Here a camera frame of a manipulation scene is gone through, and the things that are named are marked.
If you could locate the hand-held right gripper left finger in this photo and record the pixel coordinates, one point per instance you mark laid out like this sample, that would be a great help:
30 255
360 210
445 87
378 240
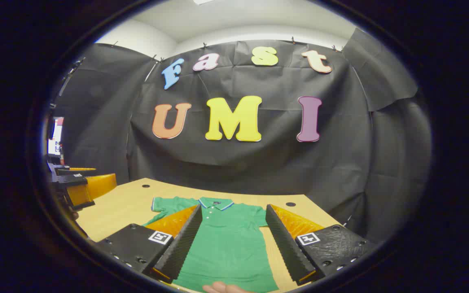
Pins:
185 240

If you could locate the red bottle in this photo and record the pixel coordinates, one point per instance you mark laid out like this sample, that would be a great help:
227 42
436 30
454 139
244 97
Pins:
61 156

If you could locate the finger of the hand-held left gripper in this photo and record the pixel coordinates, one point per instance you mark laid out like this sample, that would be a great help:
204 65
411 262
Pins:
96 187
69 171

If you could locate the green T-shirt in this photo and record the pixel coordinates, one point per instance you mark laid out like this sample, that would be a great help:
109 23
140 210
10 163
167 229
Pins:
230 244

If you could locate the white ceiling light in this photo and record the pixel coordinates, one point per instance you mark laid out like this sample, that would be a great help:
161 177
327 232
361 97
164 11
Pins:
202 1

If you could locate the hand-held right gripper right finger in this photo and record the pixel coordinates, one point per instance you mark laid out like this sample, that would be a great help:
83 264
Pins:
285 244

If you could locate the black backdrop cloth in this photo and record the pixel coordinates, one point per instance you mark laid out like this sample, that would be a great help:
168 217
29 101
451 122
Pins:
259 162

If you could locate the computer monitor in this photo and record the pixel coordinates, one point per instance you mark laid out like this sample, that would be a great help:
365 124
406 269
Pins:
55 136

